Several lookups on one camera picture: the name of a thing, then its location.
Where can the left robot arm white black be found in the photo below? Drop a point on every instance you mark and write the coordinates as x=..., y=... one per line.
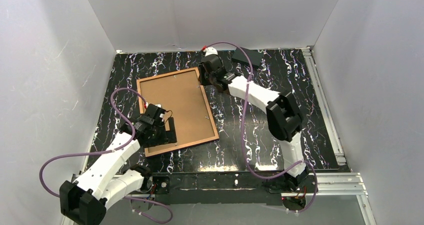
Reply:
x=86, y=200

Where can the blue photo frame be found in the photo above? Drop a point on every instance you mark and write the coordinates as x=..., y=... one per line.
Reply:
x=181, y=94

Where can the aluminium rail right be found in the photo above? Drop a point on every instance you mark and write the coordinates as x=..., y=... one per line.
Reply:
x=318, y=88

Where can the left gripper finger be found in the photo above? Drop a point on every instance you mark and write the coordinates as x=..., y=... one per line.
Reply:
x=171, y=129
x=158, y=141

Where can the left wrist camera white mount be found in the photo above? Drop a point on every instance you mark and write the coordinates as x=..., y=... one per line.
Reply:
x=159, y=112

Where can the black rectangular box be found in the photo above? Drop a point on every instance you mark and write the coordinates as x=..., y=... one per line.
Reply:
x=254, y=56

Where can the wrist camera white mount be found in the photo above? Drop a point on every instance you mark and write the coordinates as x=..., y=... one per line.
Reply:
x=159, y=112
x=209, y=50

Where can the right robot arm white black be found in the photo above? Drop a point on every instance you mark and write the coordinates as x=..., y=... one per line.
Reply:
x=284, y=117

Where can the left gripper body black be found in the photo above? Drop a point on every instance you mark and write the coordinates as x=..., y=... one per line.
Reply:
x=164, y=130

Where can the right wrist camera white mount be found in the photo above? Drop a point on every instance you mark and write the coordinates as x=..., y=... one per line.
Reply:
x=209, y=50

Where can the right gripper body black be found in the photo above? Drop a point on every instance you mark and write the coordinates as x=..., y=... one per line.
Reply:
x=204, y=74

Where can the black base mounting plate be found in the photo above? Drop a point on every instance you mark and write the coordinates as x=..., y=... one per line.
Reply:
x=229, y=187

